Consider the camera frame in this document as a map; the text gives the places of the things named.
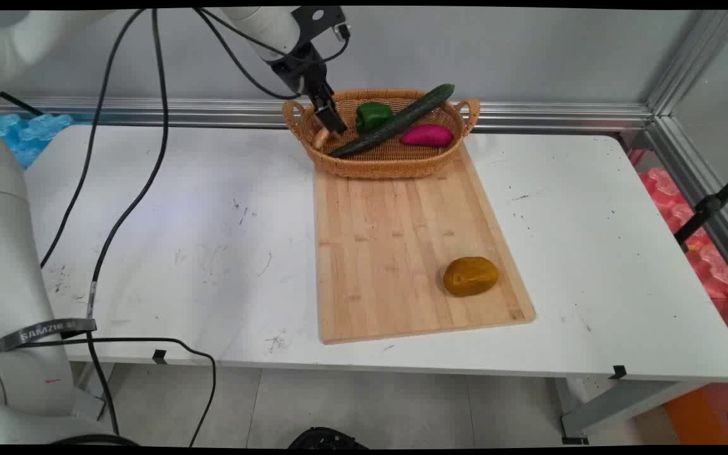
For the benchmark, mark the black round floor object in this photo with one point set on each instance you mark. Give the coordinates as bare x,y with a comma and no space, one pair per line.
327,439

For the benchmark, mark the purple sweet potato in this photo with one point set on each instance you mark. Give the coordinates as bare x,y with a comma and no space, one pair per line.
427,135

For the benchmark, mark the bamboo cutting board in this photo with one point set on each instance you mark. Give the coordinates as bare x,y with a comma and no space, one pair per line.
395,253

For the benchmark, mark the woven wicker basket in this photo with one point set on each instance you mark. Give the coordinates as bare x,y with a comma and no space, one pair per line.
389,161

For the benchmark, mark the blue foam mat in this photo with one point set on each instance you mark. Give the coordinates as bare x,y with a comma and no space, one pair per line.
26,136

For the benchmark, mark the brown potato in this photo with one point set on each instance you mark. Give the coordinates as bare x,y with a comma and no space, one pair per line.
471,276

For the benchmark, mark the long dark green cucumber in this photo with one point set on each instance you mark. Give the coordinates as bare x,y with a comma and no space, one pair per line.
395,120

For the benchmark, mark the small orange toy food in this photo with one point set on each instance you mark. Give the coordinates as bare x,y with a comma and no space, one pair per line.
321,139

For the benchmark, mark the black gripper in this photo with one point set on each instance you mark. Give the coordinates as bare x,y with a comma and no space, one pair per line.
301,66

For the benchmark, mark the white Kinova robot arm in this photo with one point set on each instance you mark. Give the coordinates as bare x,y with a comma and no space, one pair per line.
4,253

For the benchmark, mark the small black table clip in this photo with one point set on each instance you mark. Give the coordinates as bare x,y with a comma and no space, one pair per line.
618,371
159,356

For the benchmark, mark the green bell pepper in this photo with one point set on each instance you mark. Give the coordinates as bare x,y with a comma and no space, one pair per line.
373,115

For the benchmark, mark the orange floor object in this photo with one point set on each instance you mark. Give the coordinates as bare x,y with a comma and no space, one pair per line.
705,417

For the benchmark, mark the grey metal table leg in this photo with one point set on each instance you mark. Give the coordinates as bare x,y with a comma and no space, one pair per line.
623,404

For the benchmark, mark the black tripod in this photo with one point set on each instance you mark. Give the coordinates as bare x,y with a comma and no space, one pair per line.
711,205

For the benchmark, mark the red foam mat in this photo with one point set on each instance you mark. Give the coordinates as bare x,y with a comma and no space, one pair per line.
705,253

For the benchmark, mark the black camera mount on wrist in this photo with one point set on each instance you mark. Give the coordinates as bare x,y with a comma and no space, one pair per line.
323,19

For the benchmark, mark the aluminium frame rail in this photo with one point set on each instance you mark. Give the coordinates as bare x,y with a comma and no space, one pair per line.
560,117

